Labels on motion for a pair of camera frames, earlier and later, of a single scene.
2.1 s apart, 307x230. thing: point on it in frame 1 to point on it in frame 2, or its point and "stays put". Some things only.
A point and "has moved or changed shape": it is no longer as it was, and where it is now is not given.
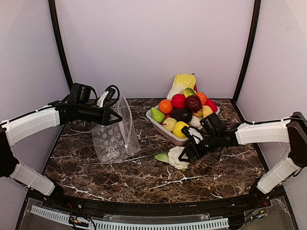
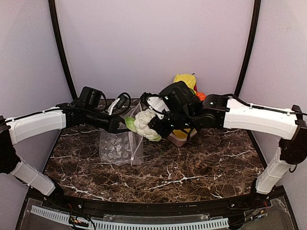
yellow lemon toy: (177, 129) stays put
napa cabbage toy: (182, 82) stays put
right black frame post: (256, 6) stays put
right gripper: (194, 152) to (156, 125)
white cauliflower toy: (172, 156) to (139, 124)
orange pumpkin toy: (202, 97) stays put
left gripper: (105, 116) to (114, 124)
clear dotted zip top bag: (115, 142) has moved or changed shape
